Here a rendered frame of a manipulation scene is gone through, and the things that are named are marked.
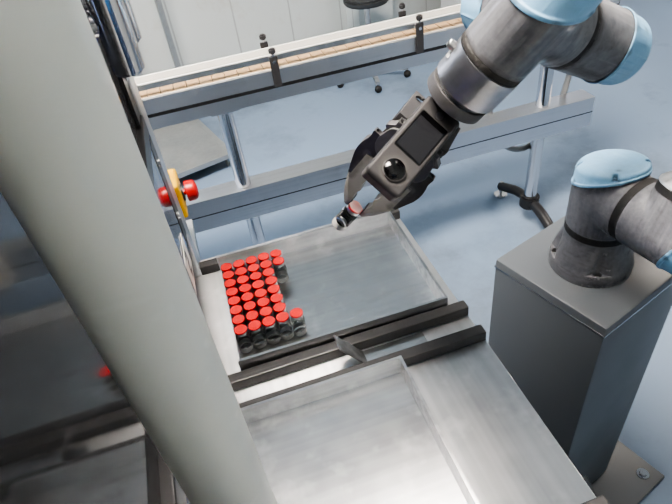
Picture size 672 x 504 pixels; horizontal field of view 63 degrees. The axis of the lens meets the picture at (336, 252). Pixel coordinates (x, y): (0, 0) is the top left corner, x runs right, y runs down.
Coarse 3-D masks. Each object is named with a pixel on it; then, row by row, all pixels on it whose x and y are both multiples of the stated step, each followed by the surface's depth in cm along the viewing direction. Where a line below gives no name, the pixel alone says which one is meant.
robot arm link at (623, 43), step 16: (608, 0) 53; (608, 16) 51; (624, 16) 53; (608, 32) 52; (624, 32) 53; (640, 32) 54; (592, 48) 52; (608, 48) 53; (624, 48) 54; (640, 48) 55; (576, 64) 53; (592, 64) 54; (608, 64) 54; (624, 64) 55; (640, 64) 56; (592, 80) 58; (608, 80) 58; (624, 80) 58
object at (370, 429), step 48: (336, 384) 79; (384, 384) 80; (288, 432) 76; (336, 432) 75; (384, 432) 74; (432, 432) 73; (288, 480) 71; (336, 480) 70; (384, 480) 69; (432, 480) 69
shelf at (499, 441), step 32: (448, 288) 94; (224, 320) 94; (224, 352) 89; (448, 352) 84; (480, 352) 83; (256, 384) 83; (288, 384) 82; (448, 384) 79; (480, 384) 79; (512, 384) 78; (448, 416) 75; (480, 416) 75; (512, 416) 74; (480, 448) 71; (512, 448) 71; (544, 448) 70; (480, 480) 68; (512, 480) 68; (544, 480) 67; (576, 480) 67
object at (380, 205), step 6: (408, 192) 66; (378, 198) 68; (384, 198) 68; (372, 204) 69; (378, 204) 69; (384, 204) 68; (390, 204) 68; (366, 210) 70; (372, 210) 70; (378, 210) 69; (384, 210) 69; (390, 210) 69; (366, 216) 72
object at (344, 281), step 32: (352, 224) 106; (384, 224) 108; (224, 256) 102; (256, 256) 104; (288, 256) 105; (320, 256) 104; (352, 256) 103; (384, 256) 102; (416, 256) 96; (224, 288) 100; (288, 288) 98; (320, 288) 97; (352, 288) 96; (384, 288) 95; (416, 288) 94; (320, 320) 91; (352, 320) 90; (384, 320) 86; (256, 352) 88; (288, 352) 84
